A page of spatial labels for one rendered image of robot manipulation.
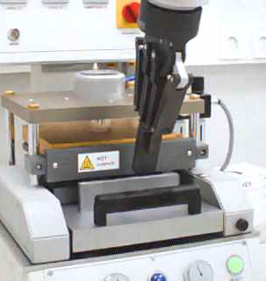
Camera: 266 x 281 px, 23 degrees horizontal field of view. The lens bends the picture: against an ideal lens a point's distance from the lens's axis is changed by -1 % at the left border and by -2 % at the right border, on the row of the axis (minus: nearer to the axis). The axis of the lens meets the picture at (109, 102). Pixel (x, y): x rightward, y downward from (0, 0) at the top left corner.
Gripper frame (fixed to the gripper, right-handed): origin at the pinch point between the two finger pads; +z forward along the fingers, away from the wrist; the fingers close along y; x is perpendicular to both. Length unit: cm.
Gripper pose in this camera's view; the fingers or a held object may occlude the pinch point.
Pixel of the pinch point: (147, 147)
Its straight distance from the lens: 87.6
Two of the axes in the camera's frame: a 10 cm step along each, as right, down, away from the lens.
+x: 9.3, -0.5, 3.5
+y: 3.3, 4.6, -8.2
